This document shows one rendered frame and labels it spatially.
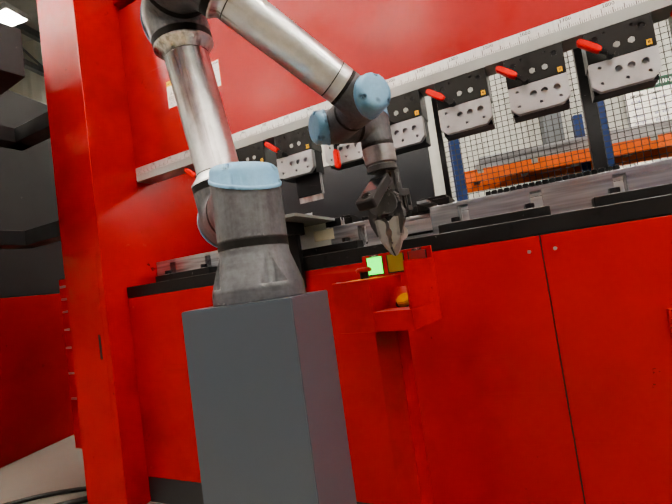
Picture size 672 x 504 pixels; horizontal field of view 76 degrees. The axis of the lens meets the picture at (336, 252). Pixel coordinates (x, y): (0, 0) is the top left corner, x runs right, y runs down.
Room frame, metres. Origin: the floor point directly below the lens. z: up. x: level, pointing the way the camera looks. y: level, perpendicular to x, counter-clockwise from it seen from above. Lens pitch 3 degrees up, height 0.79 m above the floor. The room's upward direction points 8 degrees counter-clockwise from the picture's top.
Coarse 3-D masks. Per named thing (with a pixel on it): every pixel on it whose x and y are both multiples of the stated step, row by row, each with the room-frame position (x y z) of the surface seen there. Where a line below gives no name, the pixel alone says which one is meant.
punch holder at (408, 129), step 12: (396, 96) 1.33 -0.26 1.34; (408, 96) 1.31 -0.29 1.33; (420, 96) 1.32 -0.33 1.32; (396, 108) 1.33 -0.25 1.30; (408, 108) 1.32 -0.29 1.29; (420, 108) 1.30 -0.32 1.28; (396, 120) 1.34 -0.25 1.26; (408, 120) 1.32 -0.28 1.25; (420, 120) 1.30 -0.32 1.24; (396, 132) 1.35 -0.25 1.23; (408, 132) 1.32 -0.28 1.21; (420, 132) 1.30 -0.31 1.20; (396, 144) 1.34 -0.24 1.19; (408, 144) 1.32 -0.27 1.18; (420, 144) 1.34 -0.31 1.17
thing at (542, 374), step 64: (448, 256) 1.19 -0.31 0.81; (512, 256) 1.11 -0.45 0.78; (576, 256) 1.05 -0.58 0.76; (640, 256) 0.99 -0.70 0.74; (448, 320) 1.20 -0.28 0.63; (512, 320) 1.13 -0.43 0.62; (576, 320) 1.06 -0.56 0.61; (640, 320) 1.00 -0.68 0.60; (448, 384) 1.21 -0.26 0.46; (512, 384) 1.14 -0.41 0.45; (576, 384) 1.07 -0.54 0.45; (640, 384) 1.01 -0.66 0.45; (192, 448) 1.66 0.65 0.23; (384, 448) 1.31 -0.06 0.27; (448, 448) 1.22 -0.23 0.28; (512, 448) 1.15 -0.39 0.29; (576, 448) 1.08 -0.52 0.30; (640, 448) 1.02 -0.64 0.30
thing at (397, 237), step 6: (396, 216) 0.96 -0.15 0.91; (390, 222) 0.97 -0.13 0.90; (396, 222) 0.96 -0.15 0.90; (390, 228) 0.97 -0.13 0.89; (396, 228) 0.97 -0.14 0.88; (396, 234) 0.97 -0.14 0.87; (402, 234) 0.97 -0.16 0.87; (396, 240) 0.97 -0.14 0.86; (402, 240) 0.98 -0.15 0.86; (396, 246) 0.98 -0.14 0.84; (396, 252) 0.98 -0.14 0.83
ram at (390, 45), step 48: (288, 0) 1.48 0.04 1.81; (336, 0) 1.40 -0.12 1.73; (384, 0) 1.33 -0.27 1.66; (432, 0) 1.26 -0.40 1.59; (480, 0) 1.20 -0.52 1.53; (528, 0) 1.15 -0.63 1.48; (576, 0) 1.10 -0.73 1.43; (144, 48) 1.82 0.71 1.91; (240, 48) 1.59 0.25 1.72; (336, 48) 1.41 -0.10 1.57; (384, 48) 1.34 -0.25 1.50; (432, 48) 1.27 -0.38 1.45; (528, 48) 1.16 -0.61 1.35; (144, 96) 1.83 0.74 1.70; (240, 96) 1.60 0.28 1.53; (288, 96) 1.51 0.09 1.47; (144, 144) 1.85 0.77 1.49; (240, 144) 1.62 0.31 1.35
